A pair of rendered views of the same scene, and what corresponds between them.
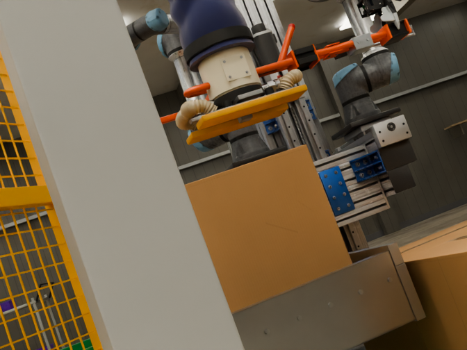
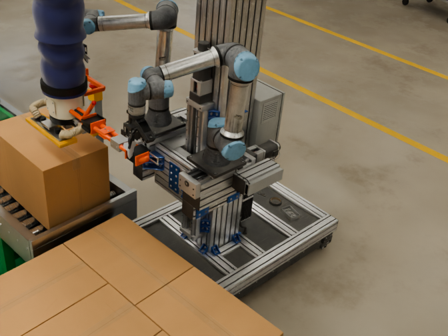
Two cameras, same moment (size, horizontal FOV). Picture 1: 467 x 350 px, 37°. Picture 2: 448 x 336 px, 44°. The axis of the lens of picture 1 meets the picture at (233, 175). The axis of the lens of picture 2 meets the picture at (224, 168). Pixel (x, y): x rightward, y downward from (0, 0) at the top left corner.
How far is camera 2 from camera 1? 359 cm
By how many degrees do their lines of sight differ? 68
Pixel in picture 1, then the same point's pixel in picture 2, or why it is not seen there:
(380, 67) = (219, 144)
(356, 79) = (210, 136)
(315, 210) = (41, 196)
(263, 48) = not seen: hidden behind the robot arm
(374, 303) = (21, 248)
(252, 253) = (21, 185)
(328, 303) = (9, 231)
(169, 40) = not seen: hidden behind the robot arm
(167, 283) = not seen: outside the picture
